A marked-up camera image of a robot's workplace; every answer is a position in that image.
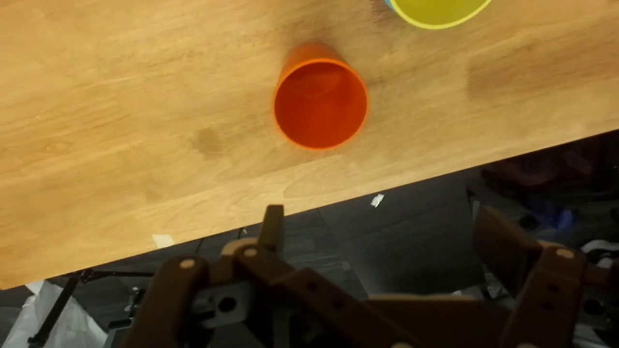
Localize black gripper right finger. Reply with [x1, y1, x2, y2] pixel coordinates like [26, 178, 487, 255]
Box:
[471, 203, 589, 348]

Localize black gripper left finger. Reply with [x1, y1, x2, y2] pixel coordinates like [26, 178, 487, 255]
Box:
[121, 203, 413, 348]

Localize orange plastic cup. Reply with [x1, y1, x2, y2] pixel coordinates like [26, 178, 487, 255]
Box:
[270, 42, 371, 152]

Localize yellow plastic cup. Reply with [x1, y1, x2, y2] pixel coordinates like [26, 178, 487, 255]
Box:
[384, 0, 494, 33]

